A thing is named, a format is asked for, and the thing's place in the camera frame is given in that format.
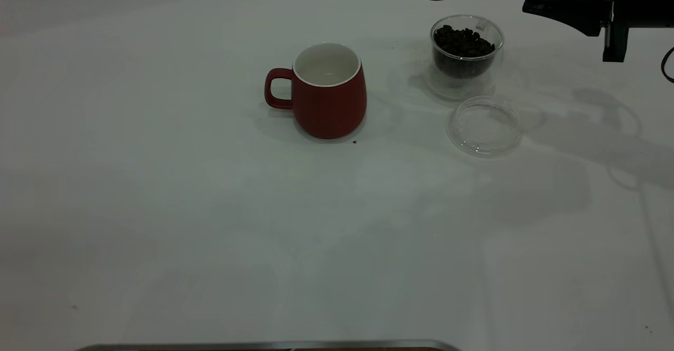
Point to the red ceramic mug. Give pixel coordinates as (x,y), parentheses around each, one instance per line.
(331,109)

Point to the dark coffee beans pile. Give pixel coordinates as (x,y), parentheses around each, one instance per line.
(463,43)

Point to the clear glass saucer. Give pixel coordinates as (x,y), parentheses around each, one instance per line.
(484,130)

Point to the silver metal edge strip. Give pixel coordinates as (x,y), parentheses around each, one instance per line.
(263,346)

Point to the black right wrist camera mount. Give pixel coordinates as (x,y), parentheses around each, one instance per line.
(616,43)

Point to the clear double-wall glass cup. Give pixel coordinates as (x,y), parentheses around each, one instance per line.
(463,87)

